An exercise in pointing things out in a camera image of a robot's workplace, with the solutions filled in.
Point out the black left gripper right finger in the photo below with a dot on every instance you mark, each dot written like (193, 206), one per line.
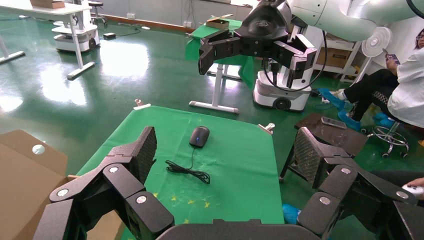
(334, 179)

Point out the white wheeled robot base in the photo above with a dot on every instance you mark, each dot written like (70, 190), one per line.
(63, 41)
(265, 94)

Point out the white desk metal legs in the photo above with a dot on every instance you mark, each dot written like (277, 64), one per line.
(39, 8)

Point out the white metal table frame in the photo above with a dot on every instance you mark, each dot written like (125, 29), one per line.
(217, 86)

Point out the chrome swivel stool base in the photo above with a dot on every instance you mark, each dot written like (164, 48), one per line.
(384, 154)

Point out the plain green tablecloth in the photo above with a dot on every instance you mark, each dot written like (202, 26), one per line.
(246, 71)

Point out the silver smartphone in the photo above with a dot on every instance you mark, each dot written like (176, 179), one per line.
(333, 122)

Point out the white wall socket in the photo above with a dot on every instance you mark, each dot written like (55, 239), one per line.
(131, 15)
(187, 24)

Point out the seated person hand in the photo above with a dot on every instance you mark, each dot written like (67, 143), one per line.
(392, 68)

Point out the black office stool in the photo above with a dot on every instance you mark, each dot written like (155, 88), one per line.
(96, 4)

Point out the open cardboard mailer box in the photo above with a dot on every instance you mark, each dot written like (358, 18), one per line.
(20, 185)

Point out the black power adapter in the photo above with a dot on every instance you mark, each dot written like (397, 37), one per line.
(109, 35)

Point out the blue shoe cover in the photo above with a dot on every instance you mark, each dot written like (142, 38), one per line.
(290, 213)
(384, 121)
(349, 121)
(333, 99)

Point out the dark brown square stool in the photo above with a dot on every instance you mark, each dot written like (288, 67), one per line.
(344, 139)

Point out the black computer mouse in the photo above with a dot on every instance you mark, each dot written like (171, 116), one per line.
(198, 136)

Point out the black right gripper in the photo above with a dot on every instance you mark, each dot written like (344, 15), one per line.
(265, 23)

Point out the silver binder clip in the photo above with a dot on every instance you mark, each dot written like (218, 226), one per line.
(266, 128)
(141, 105)

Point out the white standing fan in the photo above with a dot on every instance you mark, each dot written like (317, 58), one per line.
(376, 42)

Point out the operator hand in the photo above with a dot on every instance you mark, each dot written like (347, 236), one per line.
(418, 182)

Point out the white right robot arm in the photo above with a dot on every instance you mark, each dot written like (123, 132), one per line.
(348, 16)

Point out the flat brown cardboard carton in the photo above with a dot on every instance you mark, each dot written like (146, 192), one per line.
(48, 4)

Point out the small open cardboard box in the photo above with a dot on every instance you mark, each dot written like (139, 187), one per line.
(217, 24)

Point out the smartphone purple case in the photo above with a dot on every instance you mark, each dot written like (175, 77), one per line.
(394, 59)

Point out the seated person white shirt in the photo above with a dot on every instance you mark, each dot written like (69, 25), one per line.
(409, 86)

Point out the white storage shelf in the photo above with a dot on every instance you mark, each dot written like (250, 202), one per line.
(331, 70)

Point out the green tablecloth yellow cross marks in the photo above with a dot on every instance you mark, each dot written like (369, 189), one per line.
(232, 165)

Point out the white power strip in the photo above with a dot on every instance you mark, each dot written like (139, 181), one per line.
(145, 28)

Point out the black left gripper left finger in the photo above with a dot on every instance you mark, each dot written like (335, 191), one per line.
(99, 185)

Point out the large brown cardboard carton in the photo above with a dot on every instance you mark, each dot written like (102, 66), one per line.
(333, 58)

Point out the white handheld controller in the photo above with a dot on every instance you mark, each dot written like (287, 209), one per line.
(414, 191)

